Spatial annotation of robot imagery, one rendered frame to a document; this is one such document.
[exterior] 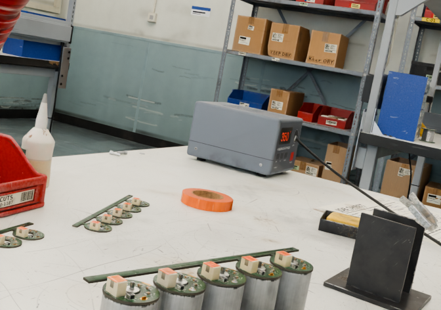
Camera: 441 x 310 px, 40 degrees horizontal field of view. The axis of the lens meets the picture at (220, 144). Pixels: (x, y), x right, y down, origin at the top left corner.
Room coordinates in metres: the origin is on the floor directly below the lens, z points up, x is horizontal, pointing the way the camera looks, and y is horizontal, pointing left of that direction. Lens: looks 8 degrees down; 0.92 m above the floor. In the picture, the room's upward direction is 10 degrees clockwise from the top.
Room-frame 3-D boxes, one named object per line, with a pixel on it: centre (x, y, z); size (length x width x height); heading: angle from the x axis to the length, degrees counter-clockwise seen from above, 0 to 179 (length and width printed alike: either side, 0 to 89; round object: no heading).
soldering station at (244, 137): (1.01, -0.04, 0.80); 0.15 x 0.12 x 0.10; 65
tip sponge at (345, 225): (0.69, -0.17, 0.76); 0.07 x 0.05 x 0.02; 75
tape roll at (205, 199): (0.70, 0.00, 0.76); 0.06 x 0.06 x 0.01
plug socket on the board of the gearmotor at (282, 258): (0.33, -0.05, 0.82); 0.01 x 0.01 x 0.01; 46
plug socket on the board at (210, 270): (0.29, -0.01, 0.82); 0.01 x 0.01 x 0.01; 46
